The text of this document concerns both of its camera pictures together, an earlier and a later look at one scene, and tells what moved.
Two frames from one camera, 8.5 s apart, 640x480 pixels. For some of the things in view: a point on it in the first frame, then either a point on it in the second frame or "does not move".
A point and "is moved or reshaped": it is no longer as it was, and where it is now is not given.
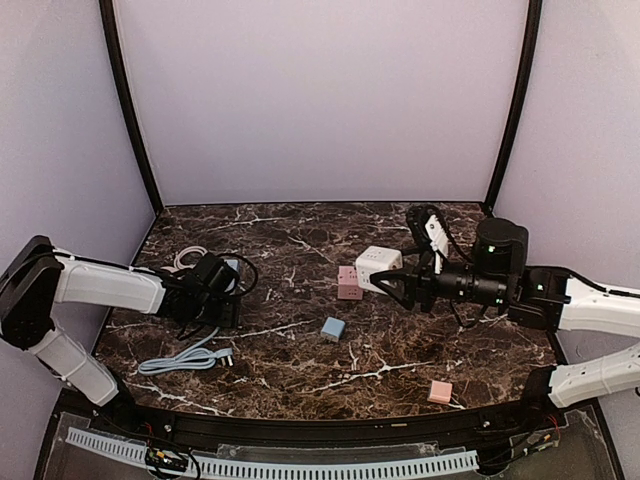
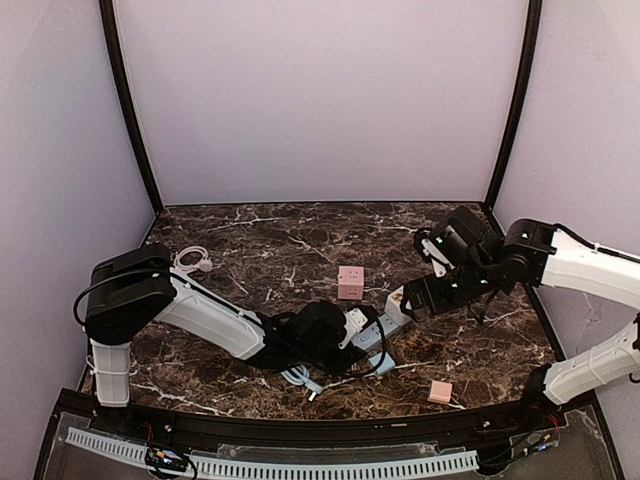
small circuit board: x=167 y=459 does not move
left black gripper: x=226 y=307 -> x=347 y=353
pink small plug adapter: x=440 y=392 does not move
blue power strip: x=233 y=264 -> x=371 y=334
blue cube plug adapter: x=332 y=328 is moved or reshaped
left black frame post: x=113 y=41 does not move
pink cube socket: x=349 y=287 does not move
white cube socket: x=376 y=259 -> x=393 y=307
